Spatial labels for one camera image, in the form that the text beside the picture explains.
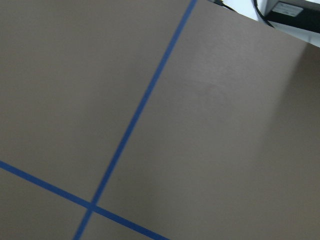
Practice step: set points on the black laptop monitor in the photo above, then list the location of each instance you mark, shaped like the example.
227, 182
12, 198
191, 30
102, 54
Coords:
301, 14

